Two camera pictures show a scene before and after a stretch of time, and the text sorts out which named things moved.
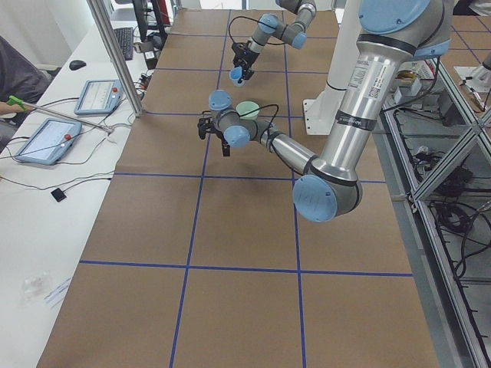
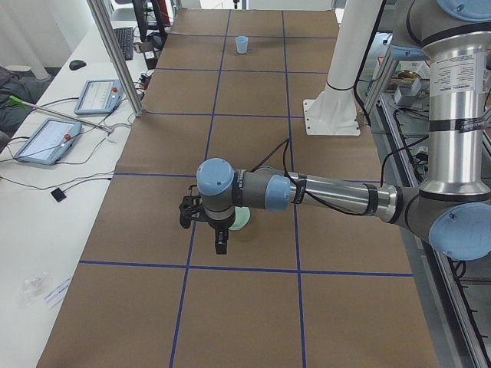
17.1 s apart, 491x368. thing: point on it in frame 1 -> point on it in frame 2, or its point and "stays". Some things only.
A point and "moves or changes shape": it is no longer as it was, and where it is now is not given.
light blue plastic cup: [235, 74] moves or changes shape
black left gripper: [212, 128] -> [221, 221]
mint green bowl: [245, 107] -> [242, 215]
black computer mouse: [77, 64] stays
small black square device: [58, 195] stays
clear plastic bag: [35, 287] stays
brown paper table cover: [199, 259] stays
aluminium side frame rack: [436, 142] stays
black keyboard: [125, 36] stays
